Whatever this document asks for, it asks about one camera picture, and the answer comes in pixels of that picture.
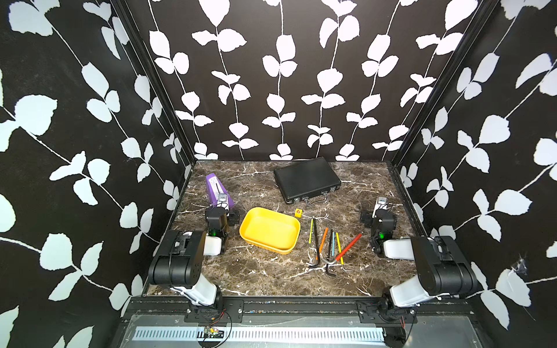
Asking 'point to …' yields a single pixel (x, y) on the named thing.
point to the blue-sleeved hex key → (333, 245)
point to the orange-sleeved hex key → (323, 242)
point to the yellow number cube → (298, 212)
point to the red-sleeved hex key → (349, 247)
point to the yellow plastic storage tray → (273, 230)
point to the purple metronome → (215, 192)
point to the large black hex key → (318, 262)
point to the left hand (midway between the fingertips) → (224, 203)
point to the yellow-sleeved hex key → (339, 247)
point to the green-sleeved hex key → (311, 231)
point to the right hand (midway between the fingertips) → (376, 205)
